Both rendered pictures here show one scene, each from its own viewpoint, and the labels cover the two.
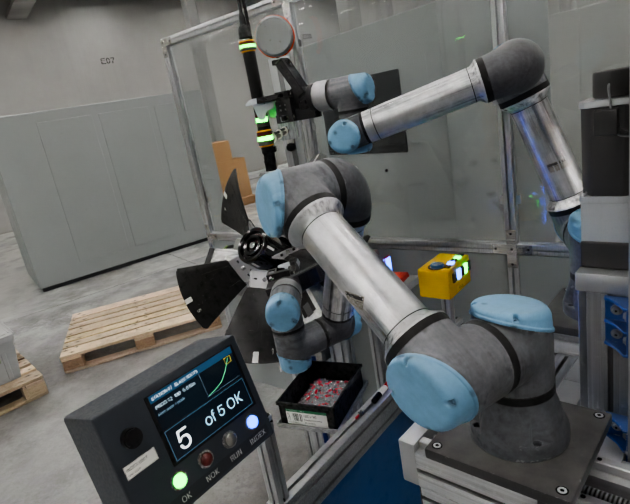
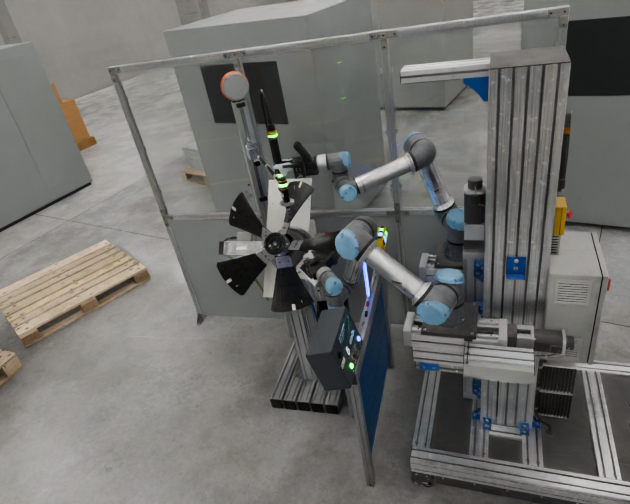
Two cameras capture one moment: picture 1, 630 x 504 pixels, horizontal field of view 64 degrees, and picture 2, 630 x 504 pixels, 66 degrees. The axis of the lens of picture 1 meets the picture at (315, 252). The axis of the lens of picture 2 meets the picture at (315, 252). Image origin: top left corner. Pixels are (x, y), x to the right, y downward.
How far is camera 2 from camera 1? 1.31 m
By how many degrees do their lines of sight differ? 24
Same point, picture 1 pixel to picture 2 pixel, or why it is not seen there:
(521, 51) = (429, 150)
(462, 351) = (443, 297)
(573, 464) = (472, 324)
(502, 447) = (449, 324)
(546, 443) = (463, 319)
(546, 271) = (416, 223)
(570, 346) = not seen: hidden behind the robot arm
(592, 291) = (469, 258)
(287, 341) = (336, 299)
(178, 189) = (32, 149)
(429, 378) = (437, 309)
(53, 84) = not seen: outside the picture
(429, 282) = not seen: hidden behind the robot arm
